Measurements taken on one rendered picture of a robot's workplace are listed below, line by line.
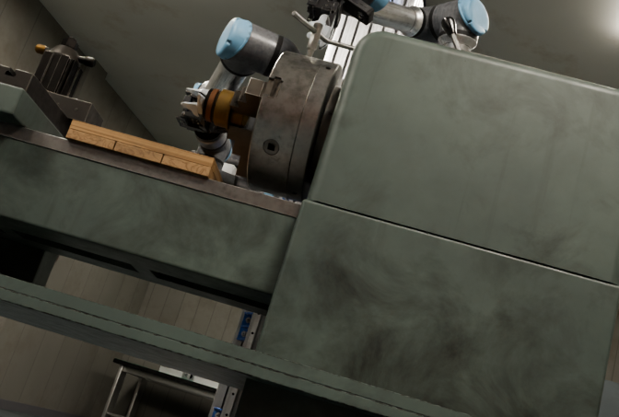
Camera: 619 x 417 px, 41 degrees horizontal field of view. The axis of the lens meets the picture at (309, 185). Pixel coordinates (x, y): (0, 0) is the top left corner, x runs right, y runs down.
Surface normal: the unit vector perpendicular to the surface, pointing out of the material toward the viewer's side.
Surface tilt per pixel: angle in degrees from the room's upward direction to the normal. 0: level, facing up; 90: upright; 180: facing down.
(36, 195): 90
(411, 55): 90
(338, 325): 90
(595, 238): 90
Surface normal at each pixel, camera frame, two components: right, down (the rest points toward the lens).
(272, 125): -0.15, 0.10
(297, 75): 0.07, -0.61
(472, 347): -0.03, -0.32
